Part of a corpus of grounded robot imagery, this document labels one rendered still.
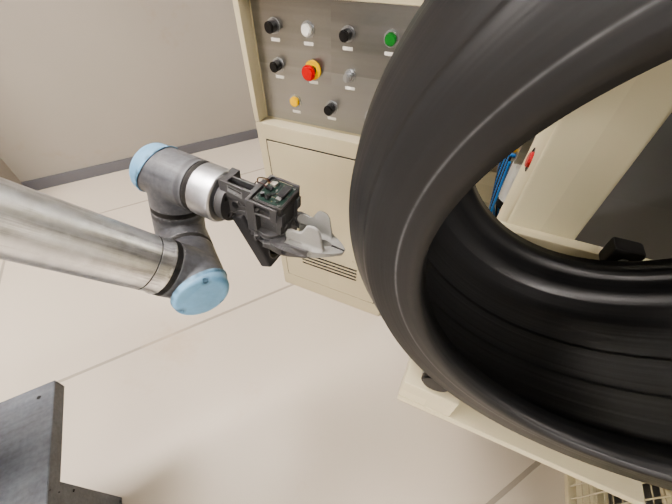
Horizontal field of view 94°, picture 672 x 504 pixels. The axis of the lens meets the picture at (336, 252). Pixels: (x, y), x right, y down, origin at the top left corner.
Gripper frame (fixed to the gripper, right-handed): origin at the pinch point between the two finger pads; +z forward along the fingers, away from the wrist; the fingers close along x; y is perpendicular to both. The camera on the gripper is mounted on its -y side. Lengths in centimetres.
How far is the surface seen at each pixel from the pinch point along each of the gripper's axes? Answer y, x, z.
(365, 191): 21.5, -10.7, 4.9
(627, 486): -15, -7, 53
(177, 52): -52, 156, -189
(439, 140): 28.4, -12.5, 9.1
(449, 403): -13.1, -8.7, 25.3
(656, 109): 22.3, 28.2, 34.3
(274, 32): 8, 60, -48
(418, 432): -98, 13, 42
